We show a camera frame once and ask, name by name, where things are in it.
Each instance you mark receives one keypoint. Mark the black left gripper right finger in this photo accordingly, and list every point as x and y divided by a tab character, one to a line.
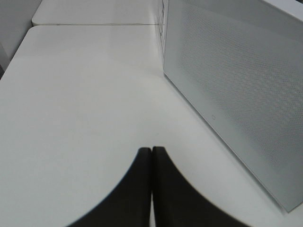
176	203

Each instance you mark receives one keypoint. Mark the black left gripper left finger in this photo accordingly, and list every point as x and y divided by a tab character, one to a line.
129	203

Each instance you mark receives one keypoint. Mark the white microwave door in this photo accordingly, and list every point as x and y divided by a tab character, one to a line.
239	63

